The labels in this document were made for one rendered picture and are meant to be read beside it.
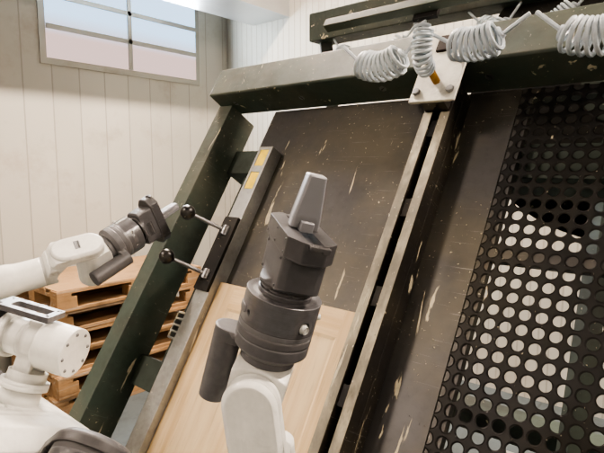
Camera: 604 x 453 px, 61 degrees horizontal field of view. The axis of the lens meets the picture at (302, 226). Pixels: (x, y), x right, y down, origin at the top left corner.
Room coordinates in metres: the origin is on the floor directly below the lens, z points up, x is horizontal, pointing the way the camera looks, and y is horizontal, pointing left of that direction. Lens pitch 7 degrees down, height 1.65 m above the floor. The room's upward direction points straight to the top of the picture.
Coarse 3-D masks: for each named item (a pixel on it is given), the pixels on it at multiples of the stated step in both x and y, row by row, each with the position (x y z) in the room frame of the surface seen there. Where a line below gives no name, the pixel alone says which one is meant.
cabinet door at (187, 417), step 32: (224, 288) 1.23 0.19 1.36; (320, 320) 1.02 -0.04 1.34; (192, 352) 1.17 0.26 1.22; (320, 352) 0.98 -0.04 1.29; (192, 384) 1.11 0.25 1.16; (320, 384) 0.94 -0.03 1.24; (192, 416) 1.07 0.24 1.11; (288, 416) 0.94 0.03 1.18; (160, 448) 1.06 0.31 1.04; (192, 448) 1.02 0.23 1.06; (224, 448) 0.98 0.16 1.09
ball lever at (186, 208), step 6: (180, 210) 1.26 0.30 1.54; (186, 210) 1.25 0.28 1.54; (192, 210) 1.26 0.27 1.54; (186, 216) 1.25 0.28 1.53; (192, 216) 1.26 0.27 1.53; (198, 216) 1.27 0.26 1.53; (204, 222) 1.28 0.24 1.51; (210, 222) 1.28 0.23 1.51; (222, 228) 1.29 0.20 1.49; (228, 228) 1.29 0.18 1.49; (222, 234) 1.28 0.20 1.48
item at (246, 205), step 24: (264, 168) 1.37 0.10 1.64; (240, 192) 1.36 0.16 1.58; (264, 192) 1.36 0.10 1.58; (240, 216) 1.31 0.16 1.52; (240, 240) 1.30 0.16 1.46; (216, 288) 1.24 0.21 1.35; (192, 312) 1.21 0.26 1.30; (192, 336) 1.18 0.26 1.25; (168, 360) 1.17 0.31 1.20; (168, 384) 1.13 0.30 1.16; (144, 408) 1.13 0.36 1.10; (144, 432) 1.09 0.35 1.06
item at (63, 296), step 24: (192, 264) 4.09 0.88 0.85; (48, 288) 3.30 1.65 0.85; (72, 288) 3.30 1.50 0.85; (96, 288) 3.39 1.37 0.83; (120, 288) 3.89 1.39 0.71; (192, 288) 3.99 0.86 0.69; (72, 312) 3.28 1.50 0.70; (96, 312) 3.72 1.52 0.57; (96, 336) 3.59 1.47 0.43; (72, 384) 3.24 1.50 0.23
